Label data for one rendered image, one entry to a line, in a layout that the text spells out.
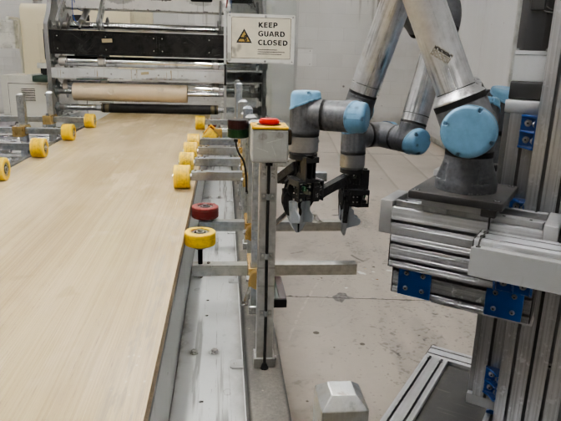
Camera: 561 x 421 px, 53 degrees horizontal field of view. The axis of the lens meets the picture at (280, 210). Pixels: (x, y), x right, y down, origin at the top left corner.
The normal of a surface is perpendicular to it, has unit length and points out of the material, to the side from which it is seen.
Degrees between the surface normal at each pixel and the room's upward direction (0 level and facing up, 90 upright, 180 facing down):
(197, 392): 0
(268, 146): 90
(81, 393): 0
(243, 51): 90
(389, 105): 90
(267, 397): 0
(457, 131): 97
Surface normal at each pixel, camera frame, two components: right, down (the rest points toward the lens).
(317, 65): -0.01, 0.27
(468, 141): -0.30, 0.36
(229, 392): 0.03, -0.96
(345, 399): 0.09, -0.49
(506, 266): -0.51, 0.22
